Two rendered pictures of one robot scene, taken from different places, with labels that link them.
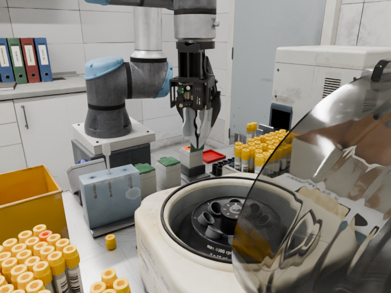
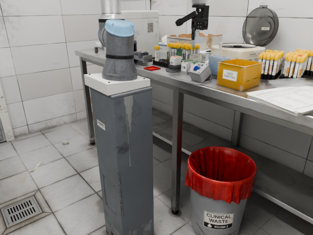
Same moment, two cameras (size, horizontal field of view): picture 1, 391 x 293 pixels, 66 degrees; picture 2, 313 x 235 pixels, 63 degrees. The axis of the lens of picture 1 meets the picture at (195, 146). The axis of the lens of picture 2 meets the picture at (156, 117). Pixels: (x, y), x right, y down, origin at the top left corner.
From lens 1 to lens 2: 1.61 m
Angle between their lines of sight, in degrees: 84
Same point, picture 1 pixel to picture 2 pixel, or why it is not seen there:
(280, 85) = not seen: hidden behind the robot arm
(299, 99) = (139, 35)
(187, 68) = (203, 15)
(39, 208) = (242, 64)
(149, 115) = not seen: outside the picture
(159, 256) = (257, 49)
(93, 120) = (132, 67)
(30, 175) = (223, 66)
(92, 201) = not seen: hidden behind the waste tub
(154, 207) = (241, 50)
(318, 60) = (143, 15)
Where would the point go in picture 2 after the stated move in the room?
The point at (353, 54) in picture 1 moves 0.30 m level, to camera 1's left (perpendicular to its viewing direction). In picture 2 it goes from (155, 12) to (157, 12)
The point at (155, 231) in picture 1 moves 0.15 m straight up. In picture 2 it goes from (250, 49) to (255, 18)
